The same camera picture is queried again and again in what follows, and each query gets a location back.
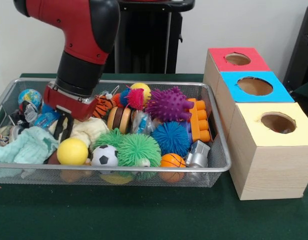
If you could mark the small globe ball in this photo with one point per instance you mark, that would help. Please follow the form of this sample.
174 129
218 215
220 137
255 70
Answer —
29 97

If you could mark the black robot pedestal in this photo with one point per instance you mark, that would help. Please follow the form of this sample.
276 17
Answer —
149 45

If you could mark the silver toy vehicle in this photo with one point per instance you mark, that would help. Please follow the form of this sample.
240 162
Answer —
197 155

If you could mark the shallow mesh bin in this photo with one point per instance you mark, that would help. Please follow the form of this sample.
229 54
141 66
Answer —
206 177

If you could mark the cream waffle cloth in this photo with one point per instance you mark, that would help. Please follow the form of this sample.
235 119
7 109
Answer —
91 128

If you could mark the plain yellow ball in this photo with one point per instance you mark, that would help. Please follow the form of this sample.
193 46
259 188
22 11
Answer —
72 151

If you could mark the small soccer ball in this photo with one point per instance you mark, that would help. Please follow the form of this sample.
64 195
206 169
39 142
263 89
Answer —
104 156

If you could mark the dark green table cloth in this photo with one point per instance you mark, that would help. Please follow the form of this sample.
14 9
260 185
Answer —
306 95
119 212

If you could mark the blue spiky ball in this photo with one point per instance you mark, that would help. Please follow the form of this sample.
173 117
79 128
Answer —
170 137

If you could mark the orange building block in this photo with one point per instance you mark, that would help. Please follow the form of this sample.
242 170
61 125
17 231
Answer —
200 120

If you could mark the wooden box with three holes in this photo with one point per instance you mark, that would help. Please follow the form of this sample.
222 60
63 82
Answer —
269 170

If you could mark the green spiky puffer toy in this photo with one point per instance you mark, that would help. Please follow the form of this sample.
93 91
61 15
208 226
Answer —
139 150

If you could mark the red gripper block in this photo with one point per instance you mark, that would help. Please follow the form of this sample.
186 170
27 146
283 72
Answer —
76 110

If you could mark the black upright panel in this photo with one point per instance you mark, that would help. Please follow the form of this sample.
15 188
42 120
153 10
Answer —
299 50

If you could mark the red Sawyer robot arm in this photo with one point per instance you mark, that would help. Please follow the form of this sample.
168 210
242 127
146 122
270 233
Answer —
89 30

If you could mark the small orange basketball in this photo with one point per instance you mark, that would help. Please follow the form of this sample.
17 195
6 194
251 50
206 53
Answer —
172 160

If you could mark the mint waffle cloth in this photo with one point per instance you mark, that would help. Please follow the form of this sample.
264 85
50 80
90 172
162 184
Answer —
24 147

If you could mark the purple spiky toy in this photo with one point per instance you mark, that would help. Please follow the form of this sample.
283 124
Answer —
167 105

